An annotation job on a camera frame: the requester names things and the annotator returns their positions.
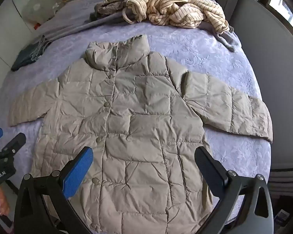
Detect window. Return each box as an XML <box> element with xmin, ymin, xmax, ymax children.
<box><xmin>249</xmin><ymin>0</ymin><xmax>293</xmax><ymax>39</ymax></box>

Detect lavender bed cover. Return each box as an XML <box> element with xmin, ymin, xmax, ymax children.
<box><xmin>0</xmin><ymin>22</ymin><xmax>272</xmax><ymax>234</ymax></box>

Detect white plastic bag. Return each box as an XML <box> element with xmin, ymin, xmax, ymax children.
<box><xmin>22</xmin><ymin>0</ymin><xmax>64</xmax><ymax>30</ymax></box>

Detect white wardrobe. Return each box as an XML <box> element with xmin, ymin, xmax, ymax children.
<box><xmin>0</xmin><ymin>0</ymin><xmax>64</xmax><ymax>98</ymax></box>

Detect dark folded jeans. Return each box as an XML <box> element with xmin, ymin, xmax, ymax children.
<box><xmin>11</xmin><ymin>35</ymin><xmax>53</xmax><ymax>72</ymax></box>

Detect person's left hand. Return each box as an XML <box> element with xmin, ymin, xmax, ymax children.
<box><xmin>0</xmin><ymin>187</ymin><xmax>11</xmax><ymax>223</ymax></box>

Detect beige puffer jacket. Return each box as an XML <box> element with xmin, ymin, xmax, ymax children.
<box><xmin>8</xmin><ymin>34</ymin><xmax>274</xmax><ymax>234</ymax></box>

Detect brown quilted garment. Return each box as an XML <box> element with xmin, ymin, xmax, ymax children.
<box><xmin>90</xmin><ymin>0</ymin><xmax>202</xmax><ymax>22</ymax></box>

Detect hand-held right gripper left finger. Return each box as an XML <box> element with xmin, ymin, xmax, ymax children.
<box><xmin>15</xmin><ymin>146</ymin><xmax>94</xmax><ymax>234</ymax></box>

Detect grey fleece blanket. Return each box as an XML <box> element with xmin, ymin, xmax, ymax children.
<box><xmin>35</xmin><ymin>0</ymin><xmax>242</xmax><ymax>53</ymax></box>

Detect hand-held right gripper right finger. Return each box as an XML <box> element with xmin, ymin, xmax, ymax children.
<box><xmin>194</xmin><ymin>146</ymin><xmax>275</xmax><ymax>234</ymax></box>

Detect cream striped sweater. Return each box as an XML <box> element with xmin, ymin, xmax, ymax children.
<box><xmin>123</xmin><ymin>0</ymin><xmax>230</xmax><ymax>35</ymax></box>

